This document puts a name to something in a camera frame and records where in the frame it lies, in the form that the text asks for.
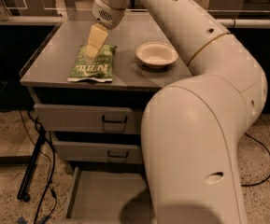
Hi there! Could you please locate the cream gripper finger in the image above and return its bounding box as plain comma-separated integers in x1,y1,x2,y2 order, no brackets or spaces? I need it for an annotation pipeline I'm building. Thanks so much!
86,23,108,59

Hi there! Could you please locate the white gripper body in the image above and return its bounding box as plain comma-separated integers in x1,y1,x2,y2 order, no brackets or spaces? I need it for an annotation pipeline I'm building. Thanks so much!
92,0,130,30

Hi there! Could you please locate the green jalapeno chip bag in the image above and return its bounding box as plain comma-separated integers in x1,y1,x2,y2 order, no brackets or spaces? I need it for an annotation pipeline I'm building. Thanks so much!
67,45,117,83

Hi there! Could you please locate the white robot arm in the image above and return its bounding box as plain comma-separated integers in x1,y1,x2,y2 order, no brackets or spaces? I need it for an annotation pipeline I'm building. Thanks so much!
92,0,267,224

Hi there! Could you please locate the grey drawer cabinet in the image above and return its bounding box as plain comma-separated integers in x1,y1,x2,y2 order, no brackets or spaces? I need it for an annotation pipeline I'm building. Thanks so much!
19,10,194,174

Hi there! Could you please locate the grey top drawer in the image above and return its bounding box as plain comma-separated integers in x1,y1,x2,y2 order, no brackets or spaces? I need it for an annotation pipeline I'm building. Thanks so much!
35,104,142,134

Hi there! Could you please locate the grey drawer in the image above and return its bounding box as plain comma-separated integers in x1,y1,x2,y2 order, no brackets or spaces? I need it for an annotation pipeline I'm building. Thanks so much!
54,164,157,224
35,104,142,134
51,132,143,164

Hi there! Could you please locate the grey middle drawer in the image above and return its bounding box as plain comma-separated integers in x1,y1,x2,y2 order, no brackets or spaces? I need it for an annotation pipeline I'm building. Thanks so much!
51,132,143,164

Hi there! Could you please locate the grey bottom drawer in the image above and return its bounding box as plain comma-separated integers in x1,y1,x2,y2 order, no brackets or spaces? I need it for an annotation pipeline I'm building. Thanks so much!
54,164,157,224

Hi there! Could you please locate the white paper bowl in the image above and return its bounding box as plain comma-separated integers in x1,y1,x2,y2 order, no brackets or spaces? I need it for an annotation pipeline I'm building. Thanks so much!
135,42,178,69

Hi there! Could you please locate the clear acrylic barrier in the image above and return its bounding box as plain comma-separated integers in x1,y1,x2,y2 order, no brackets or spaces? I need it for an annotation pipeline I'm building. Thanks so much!
0,0,270,22

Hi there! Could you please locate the black stand leg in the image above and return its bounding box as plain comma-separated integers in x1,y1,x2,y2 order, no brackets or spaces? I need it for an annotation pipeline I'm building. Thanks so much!
0,126,46,203

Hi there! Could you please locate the black floor cables left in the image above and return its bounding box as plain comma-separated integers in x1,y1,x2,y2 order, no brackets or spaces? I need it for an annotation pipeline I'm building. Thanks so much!
18,109,58,224

